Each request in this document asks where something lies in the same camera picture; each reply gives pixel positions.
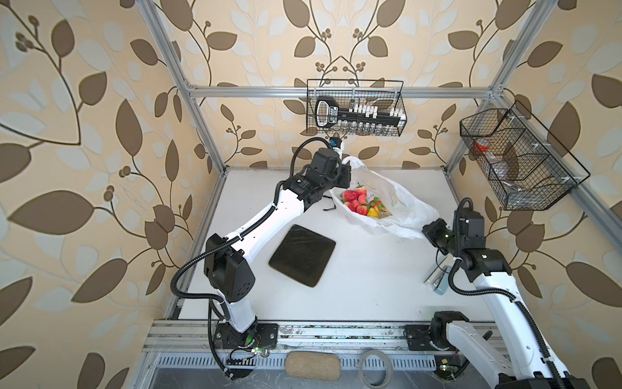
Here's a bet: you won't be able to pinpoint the white plastic bag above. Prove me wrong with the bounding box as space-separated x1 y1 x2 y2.
330 157 439 239

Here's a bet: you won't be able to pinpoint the green leafy fake sprig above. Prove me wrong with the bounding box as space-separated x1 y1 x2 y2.
368 197 388 215

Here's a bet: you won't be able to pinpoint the large red fake strawberry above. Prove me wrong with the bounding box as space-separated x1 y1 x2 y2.
342 191 359 203

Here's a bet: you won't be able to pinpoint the yellow fake lemon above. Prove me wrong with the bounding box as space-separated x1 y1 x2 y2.
367 207 379 218

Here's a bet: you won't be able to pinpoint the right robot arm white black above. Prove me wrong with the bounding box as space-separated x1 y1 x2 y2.
423 198 589 388

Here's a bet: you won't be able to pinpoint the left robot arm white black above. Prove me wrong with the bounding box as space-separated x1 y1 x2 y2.
170 137 351 380

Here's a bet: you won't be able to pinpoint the yellow black tape measure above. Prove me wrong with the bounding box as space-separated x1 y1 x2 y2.
322 194 336 212

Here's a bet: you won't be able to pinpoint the black socket tool set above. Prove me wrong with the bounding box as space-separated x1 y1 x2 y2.
312 97 407 129

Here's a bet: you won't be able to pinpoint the black square tray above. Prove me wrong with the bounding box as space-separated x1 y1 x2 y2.
268 225 336 288

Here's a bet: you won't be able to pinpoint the red cup in basket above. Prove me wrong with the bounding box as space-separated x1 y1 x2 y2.
473 138 491 154

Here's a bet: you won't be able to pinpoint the grey tape roll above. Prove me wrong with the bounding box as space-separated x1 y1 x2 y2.
357 349 394 389

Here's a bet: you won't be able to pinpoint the beige sponge block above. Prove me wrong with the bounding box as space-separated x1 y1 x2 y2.
284 351 341 382

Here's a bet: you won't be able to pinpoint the back wire basket black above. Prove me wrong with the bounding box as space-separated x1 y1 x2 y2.
306 78 408 137

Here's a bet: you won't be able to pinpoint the wire basket black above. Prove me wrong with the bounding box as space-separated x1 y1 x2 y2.
460 100 591 211
306 78 408 137

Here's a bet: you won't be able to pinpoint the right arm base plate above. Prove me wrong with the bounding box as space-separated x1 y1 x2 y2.
403 324 455 352

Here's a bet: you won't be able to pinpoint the right wire basket black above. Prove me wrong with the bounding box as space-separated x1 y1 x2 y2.
460 100 591 211

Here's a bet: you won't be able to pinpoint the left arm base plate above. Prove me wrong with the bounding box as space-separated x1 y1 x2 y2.
215 323 279 349

